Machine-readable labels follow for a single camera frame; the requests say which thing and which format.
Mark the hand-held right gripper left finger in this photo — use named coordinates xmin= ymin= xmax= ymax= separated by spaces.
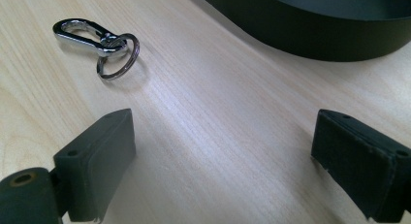
xmin=52 ymin=108 xmax=137 ymax=224

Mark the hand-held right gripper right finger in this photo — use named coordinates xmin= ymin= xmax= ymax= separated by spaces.
xmin=310 ymin=109 xmax=411 ymax=224

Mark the silver keychain clip with ring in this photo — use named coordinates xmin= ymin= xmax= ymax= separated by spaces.
xmin=52 ymin=17 xmax=142 ymax=81

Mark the dark round tray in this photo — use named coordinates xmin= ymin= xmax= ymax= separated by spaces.
xmin=193 ymin=0 xmax=411 ymax=63

